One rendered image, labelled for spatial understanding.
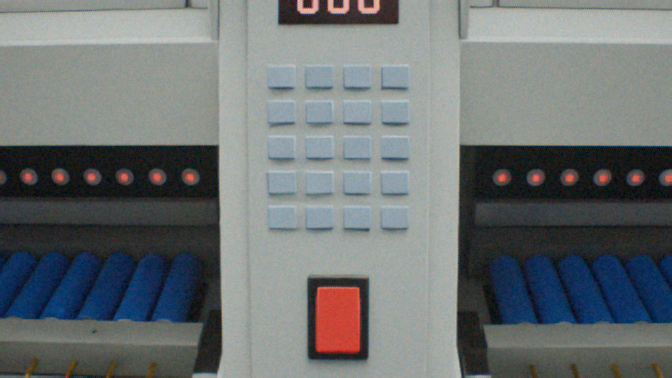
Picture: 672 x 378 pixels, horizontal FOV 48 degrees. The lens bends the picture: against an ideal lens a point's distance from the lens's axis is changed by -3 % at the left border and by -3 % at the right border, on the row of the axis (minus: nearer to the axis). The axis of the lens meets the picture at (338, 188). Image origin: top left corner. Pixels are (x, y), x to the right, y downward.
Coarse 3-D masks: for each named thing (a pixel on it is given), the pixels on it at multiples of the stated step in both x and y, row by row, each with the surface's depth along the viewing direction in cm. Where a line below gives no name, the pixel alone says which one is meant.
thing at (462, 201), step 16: (464, 160) 50; (464, 176) 50; (464, 192) 50; (464, 208) 50; (0, 224) 51; (16, 224) 51; (32, 224) 51; (48, 224) 51; (64, 224) 51; (80, 224) 51; (96, 224) 51; (112, 224) 51; (128, 224) 51; (464, 224) 50; (464, 240) 50
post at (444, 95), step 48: (240, 0) 30; (432, 0) 29; (240, 48) 30; (432, 48) 30; (240, 96) 30; (432, 96) 30; (240, 144) 30; (432, 144) 30; (240, 192) 30; (432, 192) 30; (240, 240) 30; (432, 240) 30; (240, 288) 31; (432, 288) 30; (240, 336) 31; (432, 336) 31
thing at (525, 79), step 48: (480, 0) 34; (528, 0) 34; (576, 0) 34; (624, 0) 34; (480, 48) 30; (528, 48) 30; (576, 48) 30; (624, 48) 29; (480, 96) 31; (528, 96) 31; (576, 96) 31; (624, 96) 30; (480, 144) 32; (528, 144) 32; (576, 144) 31; (624, 144) 31
